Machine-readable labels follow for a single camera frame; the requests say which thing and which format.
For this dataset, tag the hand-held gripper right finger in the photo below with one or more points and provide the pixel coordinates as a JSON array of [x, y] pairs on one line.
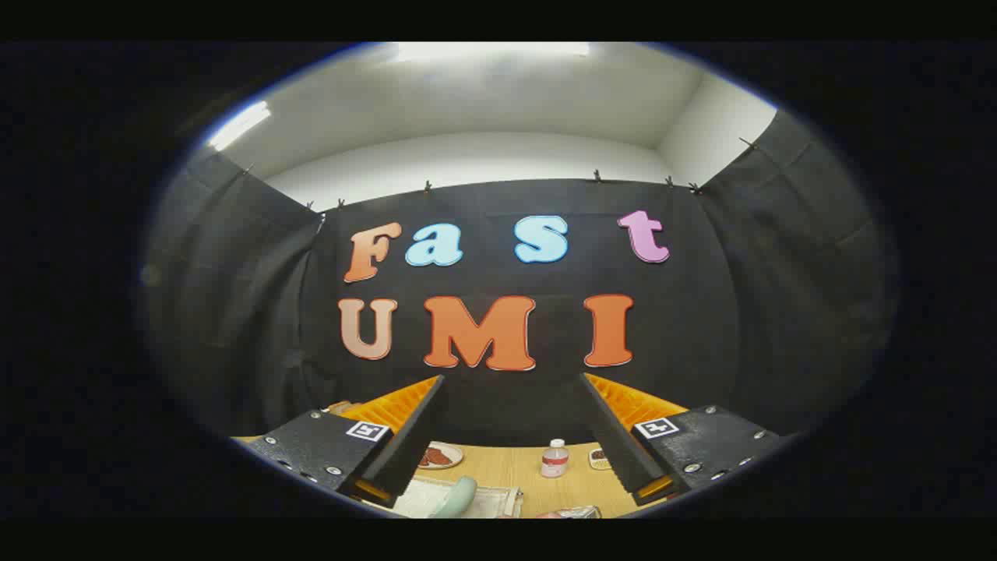
[[615, 440]]

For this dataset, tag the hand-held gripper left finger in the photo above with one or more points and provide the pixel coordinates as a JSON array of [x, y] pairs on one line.
[[413, 436]]

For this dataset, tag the pale green plate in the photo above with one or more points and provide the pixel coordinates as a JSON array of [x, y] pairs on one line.
[[457, 497]]

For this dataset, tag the beige oval plate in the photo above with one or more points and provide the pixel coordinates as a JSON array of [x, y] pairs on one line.
[[452, 460]]

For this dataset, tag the white divided tray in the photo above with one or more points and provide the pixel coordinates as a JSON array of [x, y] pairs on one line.
[[598, 459]]

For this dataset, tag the brown meat piece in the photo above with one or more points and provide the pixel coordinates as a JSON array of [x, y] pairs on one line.
[[438, 458]]

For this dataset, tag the clear plastic bottle red label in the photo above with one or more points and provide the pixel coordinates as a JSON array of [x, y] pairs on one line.
[[554, 460]]

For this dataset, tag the small ceiling light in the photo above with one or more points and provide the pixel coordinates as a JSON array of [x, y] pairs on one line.
[[237, 125]]

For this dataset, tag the long ceiling light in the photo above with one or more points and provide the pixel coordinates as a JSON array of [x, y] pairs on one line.
[[491, 51]]

